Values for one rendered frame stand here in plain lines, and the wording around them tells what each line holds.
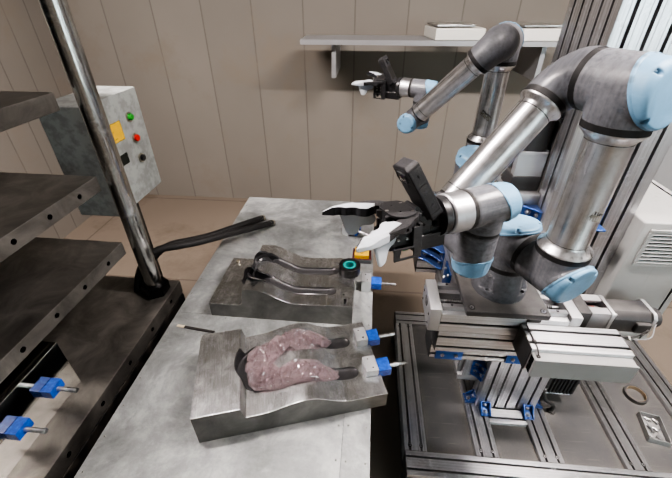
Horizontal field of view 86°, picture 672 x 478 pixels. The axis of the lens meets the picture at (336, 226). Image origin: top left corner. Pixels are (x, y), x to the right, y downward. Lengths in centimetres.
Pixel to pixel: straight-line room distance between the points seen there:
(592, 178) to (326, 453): 87
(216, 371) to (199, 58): 283
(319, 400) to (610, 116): 88
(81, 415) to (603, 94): 144
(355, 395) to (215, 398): 36
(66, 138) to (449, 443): 182
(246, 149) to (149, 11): 128
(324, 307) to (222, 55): 260
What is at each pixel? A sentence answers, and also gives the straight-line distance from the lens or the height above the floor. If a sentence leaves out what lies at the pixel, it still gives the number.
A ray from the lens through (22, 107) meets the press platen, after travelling 123.
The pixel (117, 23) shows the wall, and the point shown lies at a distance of 379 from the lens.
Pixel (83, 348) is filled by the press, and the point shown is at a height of 78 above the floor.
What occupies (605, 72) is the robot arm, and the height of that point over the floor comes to 165.
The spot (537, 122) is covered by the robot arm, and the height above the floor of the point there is 155.
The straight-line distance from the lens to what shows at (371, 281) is 141.
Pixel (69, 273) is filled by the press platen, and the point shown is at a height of 104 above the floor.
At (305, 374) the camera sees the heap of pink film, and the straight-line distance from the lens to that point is 105.
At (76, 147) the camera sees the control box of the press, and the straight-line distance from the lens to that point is 150.
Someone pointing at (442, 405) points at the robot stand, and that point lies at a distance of 188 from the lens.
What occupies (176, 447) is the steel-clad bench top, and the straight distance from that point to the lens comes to 115.
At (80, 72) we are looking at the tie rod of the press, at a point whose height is 159.
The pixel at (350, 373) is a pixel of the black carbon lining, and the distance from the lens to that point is 112.
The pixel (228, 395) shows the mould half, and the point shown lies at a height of 91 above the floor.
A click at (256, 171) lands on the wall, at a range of 366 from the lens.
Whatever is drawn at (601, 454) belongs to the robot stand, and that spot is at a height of 21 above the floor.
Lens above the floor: 177
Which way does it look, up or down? 33 degrees down
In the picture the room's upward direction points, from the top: straight up
